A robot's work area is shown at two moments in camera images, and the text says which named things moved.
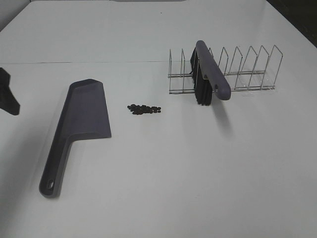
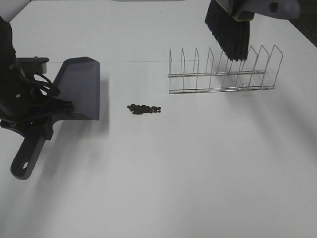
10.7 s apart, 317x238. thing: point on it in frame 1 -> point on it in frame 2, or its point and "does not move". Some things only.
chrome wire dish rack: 257,72 does not move
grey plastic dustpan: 84,111 -> 77,85
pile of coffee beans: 137,109 does not move
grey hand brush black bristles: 207,76 -> 229,20
